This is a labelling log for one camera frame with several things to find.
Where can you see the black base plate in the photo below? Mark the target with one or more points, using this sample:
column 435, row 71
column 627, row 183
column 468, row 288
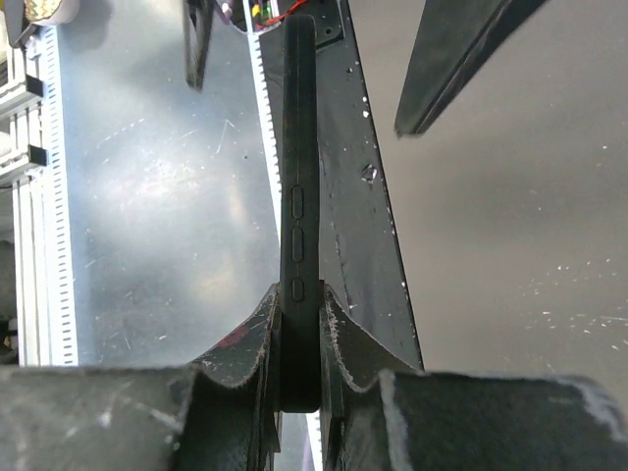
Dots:
column 360, row 255

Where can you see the black phone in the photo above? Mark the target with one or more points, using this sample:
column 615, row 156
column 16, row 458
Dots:
column 300, row 373

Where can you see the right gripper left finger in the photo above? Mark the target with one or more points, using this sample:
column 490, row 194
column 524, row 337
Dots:
column 218, row 412

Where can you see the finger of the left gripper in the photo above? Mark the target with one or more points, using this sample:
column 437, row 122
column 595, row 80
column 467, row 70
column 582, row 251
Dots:
column 454, row 40
column 197, row 28

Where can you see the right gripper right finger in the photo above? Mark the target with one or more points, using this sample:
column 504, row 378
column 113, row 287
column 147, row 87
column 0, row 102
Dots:
column 379, row 413

